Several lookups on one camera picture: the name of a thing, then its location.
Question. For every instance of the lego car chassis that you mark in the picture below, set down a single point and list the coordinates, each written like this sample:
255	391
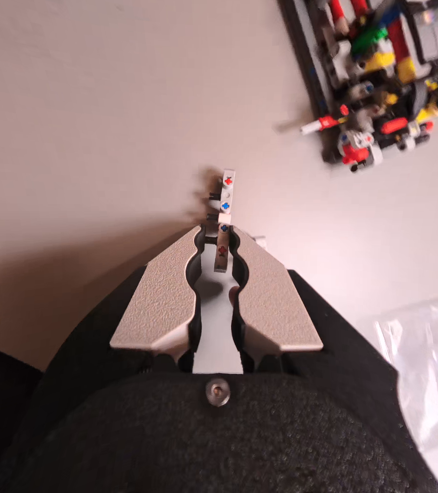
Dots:
377	65

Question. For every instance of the empty clear plastic bag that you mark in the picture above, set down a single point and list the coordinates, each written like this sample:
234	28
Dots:
427	366

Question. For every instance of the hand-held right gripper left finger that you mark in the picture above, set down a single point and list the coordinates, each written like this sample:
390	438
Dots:
157	300

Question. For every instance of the tiny white lego piece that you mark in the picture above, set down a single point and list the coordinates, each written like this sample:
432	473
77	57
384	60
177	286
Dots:
261	242

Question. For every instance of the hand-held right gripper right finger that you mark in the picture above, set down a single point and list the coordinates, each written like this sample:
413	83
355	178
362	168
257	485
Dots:
276	304

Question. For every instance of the grey lego beam assembly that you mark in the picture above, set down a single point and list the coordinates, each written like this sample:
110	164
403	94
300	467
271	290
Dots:
226	192

